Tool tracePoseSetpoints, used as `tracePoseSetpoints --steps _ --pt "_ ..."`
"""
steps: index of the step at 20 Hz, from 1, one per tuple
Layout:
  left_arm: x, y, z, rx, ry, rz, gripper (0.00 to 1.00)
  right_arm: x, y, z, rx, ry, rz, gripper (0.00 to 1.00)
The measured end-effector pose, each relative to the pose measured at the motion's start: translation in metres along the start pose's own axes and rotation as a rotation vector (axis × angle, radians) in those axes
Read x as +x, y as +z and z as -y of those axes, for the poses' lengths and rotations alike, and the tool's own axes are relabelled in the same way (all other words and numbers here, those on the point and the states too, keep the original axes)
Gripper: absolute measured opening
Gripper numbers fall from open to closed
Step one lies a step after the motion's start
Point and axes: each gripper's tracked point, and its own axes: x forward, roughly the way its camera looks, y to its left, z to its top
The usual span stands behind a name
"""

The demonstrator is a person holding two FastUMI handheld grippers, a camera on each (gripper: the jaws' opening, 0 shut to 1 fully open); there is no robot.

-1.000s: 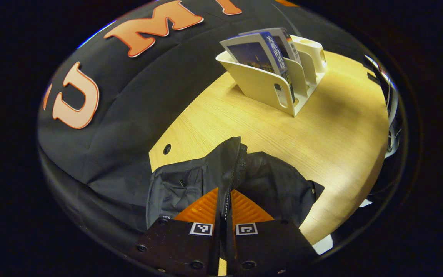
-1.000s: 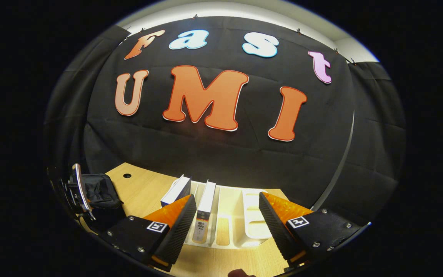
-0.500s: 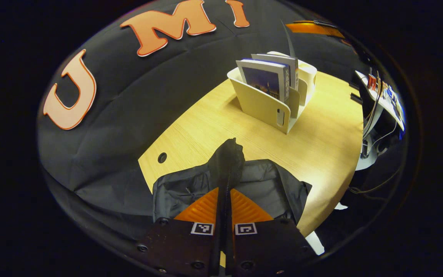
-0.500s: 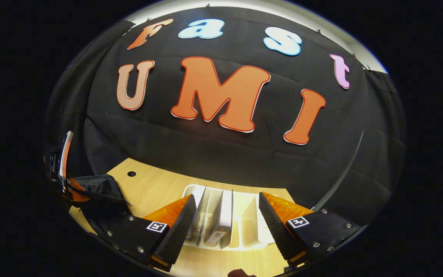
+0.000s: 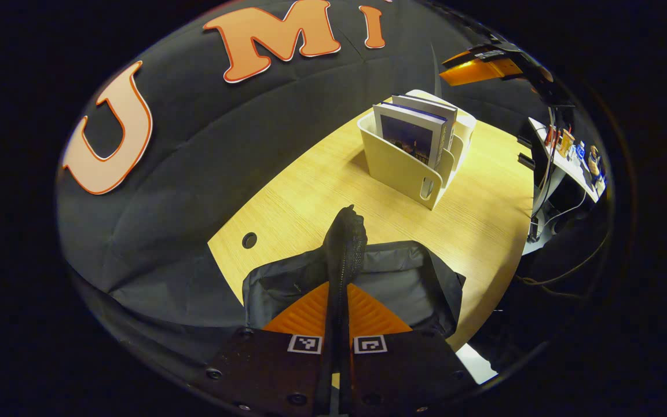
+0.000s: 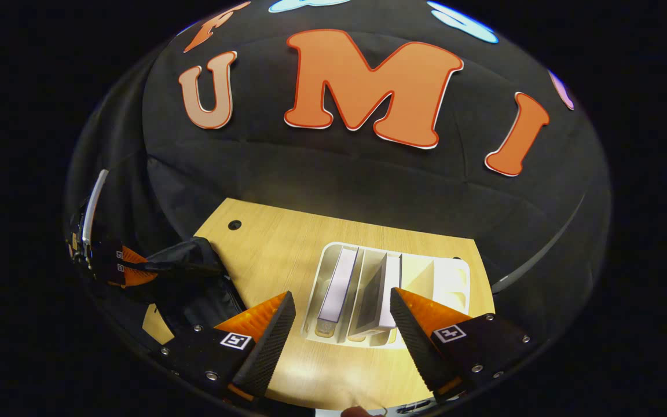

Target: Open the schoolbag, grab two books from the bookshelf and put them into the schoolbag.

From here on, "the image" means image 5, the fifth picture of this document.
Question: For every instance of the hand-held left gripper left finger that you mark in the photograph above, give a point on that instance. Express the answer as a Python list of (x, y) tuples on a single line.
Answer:
[(330, 324)]

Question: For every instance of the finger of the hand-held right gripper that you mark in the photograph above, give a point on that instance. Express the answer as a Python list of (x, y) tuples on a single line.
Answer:
[(472, 70)]

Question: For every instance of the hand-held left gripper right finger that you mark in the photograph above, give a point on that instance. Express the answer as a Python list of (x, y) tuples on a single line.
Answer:
[(346, 324)]

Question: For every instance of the black schoolbag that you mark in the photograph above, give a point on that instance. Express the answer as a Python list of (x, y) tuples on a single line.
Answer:
[(391, 272)]

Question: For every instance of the blue cover book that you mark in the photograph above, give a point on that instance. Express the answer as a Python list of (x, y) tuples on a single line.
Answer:
[(406, 136)]

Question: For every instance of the white bookshelf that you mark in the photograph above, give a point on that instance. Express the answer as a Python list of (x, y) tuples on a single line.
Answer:
[(394, 168)]

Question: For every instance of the small orange box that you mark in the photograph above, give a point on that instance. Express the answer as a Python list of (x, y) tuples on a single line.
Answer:
[(566, 142)]

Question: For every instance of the white side table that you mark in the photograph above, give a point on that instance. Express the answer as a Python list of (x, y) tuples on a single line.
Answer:
[(568, 168)]

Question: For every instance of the small figurine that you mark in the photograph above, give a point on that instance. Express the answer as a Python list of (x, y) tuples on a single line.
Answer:
[(594, 162)]

